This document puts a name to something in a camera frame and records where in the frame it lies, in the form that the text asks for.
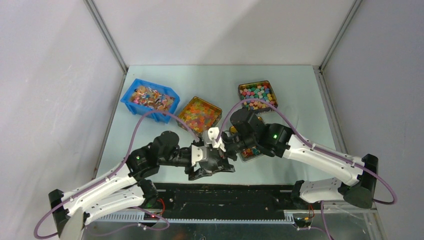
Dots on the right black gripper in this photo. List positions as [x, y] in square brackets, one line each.
[226, 167]

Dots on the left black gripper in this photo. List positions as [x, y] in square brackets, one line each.
[198, 173]

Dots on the gold tin with lollipops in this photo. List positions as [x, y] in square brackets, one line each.
[249, 154]

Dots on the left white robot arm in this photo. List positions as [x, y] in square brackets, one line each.
[127, 185]

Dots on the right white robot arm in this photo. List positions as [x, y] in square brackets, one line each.
[352, 178]

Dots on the gold tin pastel candies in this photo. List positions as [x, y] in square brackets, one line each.
[254, 92]

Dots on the gold tin orange gummies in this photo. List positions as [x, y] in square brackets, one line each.
[200, 115]

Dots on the blue plastic candy bin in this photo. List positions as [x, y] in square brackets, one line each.
[143, 96]

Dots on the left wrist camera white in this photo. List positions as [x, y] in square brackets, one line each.
[198, 154]

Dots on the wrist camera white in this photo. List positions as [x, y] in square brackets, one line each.
[210, 138]
[198, 154]

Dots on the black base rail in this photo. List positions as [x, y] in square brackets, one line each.
[227, 202]

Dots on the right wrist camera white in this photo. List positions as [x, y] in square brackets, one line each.
[210, 138]

